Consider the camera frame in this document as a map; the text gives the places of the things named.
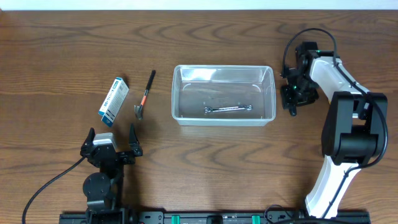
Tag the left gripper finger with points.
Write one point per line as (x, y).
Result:
(89, 139)
(133, 141)

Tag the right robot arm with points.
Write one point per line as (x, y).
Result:
(354, 134)

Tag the blue white screwdriver box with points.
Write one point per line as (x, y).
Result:
(113, 101)

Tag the silver combination wrench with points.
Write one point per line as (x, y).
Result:
(208, 110)

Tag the clear plastic storage container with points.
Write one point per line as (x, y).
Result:
(197, 86)

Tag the black mounting rail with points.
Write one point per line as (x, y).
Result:
(180, 218)

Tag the slim black yellow screwdriver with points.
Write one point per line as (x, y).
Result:
(293, 110)

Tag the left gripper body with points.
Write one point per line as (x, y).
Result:
(127, 159)

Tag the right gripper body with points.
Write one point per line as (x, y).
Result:
(302, 92)

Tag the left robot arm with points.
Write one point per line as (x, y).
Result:
(103, 189)

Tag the small black handled hammer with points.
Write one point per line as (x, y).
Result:
(138, 109)

